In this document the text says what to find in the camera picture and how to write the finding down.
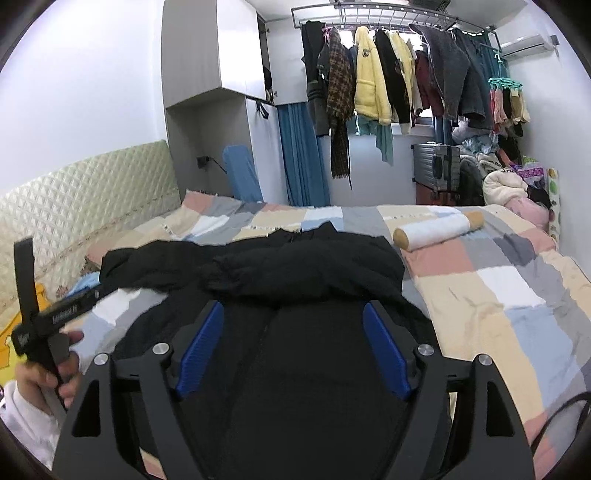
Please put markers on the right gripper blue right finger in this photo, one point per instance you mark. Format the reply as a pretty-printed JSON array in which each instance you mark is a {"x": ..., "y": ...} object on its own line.
[{"x": 394, "y": 350}]

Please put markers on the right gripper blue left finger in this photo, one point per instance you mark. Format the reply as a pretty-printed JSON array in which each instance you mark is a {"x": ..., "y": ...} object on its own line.
[{"x": 192, "y": 347}]

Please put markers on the black puffer jacket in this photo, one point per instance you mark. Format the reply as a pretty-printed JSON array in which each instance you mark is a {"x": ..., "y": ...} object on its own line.
[{"x": 293, "y": 390}]

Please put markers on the metal clothes rack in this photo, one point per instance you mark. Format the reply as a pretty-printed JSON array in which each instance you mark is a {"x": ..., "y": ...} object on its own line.
[{"x": 387, "y": 15}]

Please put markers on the white roll cardboard tube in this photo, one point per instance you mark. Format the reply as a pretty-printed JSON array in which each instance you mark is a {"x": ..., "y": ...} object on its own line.
[{"x": 419, "y": 235}]

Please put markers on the cream quilted headboard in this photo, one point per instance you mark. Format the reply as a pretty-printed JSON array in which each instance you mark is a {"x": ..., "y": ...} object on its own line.
[{"x": 68, "y": 210}]

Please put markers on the patchwork pastel bed quilt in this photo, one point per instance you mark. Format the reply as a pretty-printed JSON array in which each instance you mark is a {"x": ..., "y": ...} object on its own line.
[{"x": 503, "y": 290}]

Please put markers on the blue folded board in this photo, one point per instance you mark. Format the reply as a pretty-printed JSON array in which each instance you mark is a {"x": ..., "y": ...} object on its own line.
[{"x": 242, "y": 176}]

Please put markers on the grey suitcase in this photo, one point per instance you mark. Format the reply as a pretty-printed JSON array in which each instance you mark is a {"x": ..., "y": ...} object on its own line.
[{"x": 437, "y": 166}]

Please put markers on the cream fluffy blanket pile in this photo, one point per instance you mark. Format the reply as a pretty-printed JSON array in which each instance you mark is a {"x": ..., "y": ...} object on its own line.
[{"x": 501, "y": 186}]

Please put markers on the pink pillow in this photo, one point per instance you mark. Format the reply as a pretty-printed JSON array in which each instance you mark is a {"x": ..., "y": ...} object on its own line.
[{"x": 528, "y": 210}]

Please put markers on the blue curtain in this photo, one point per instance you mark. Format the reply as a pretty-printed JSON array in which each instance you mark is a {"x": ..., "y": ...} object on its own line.
[{"x": 303, "y": 162}]

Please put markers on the yellow fleece jacket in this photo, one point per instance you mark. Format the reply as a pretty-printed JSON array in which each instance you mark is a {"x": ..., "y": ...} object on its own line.
[{"x": 371, "y": 98}]

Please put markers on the black hanging jacket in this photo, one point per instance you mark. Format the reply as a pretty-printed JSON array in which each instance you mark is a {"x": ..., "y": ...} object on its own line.
[{"x": 395, "y": 82}]

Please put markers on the plaid dark scarf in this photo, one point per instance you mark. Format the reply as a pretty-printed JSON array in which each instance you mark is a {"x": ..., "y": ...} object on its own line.
[{"x": 340, "y": 107}]

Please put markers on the dark grey hanging coat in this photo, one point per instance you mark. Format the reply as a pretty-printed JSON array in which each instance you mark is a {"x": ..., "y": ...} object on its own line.
[{"x": 457, "y": 77}]

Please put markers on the teal clip hanger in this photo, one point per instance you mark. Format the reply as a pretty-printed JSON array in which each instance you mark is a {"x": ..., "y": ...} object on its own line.
[{"x": 501, "y": 81}]

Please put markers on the white air conditioner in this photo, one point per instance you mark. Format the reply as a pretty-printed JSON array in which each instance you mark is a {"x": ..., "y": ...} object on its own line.
[{"x": 525, "y": 45}]

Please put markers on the grey wall cabinet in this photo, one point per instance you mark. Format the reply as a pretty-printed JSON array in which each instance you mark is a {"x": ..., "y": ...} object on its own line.
[{"x": 210, "y": 50}]

